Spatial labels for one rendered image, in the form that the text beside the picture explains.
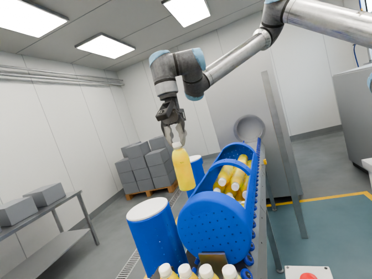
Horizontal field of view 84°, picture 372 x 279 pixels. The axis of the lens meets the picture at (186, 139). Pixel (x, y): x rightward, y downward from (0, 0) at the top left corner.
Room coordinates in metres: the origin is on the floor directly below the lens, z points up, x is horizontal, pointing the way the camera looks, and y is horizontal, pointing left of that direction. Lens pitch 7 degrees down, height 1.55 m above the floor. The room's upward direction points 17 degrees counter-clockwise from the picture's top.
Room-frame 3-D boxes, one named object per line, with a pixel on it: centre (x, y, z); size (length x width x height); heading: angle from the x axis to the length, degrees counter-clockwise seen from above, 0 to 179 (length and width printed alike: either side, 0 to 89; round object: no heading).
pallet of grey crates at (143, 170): (4.83, 1.04, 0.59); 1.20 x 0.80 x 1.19; 72
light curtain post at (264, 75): (1.91, -0.86, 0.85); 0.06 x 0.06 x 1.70; 67
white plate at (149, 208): (1.28, 0.37, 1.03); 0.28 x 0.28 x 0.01
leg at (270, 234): (1.61, -0.45, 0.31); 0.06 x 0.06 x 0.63; 67
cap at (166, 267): (0.61, 0.19, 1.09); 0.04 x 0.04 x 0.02
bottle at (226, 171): (1.12, -0.15, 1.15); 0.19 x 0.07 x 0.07; 157
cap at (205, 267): (0.55, 0.06, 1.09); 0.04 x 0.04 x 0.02
